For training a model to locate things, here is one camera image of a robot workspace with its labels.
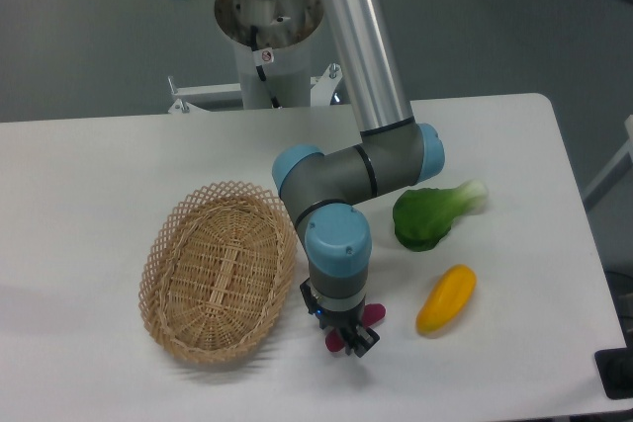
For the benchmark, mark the woven wicker basket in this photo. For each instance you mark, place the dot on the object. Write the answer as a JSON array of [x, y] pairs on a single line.
[[218, 273]]

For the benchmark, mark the black device at right edge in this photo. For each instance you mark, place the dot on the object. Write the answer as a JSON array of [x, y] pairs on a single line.
[[615, 371]]

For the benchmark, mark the green bok choy toy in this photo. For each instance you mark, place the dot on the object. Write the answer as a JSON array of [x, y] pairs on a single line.
[[423, 217]]

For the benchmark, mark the purple sweet potato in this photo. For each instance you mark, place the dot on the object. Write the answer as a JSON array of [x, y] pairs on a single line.
[[370, 315]]

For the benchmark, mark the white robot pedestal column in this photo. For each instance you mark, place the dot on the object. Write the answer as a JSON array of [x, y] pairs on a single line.
[[271, 41]]

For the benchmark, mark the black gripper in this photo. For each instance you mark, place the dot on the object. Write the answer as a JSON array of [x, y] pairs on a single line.
[[342, 314]]

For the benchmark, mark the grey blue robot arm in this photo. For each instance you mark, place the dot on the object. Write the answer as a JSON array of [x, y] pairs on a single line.
[[321, 191]]

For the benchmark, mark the white metal frame bracket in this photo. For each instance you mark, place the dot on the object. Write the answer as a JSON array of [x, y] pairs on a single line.
[[326, 90]]

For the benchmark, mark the white frame leg right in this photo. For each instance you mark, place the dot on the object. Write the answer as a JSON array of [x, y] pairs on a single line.
[[611, 173]]

